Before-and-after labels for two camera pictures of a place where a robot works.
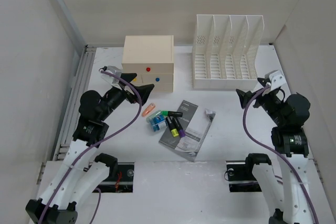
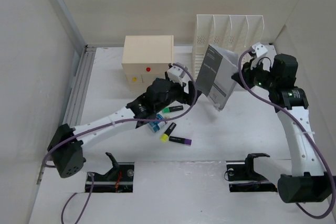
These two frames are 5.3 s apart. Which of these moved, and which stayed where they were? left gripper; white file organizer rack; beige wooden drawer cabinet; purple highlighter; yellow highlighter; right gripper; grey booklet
Moved: grey booklet; left gripper; right gripper; yellow highlighter; purple highlighter
Stayed: beige wooden drawer cabinet; white file organizer rack
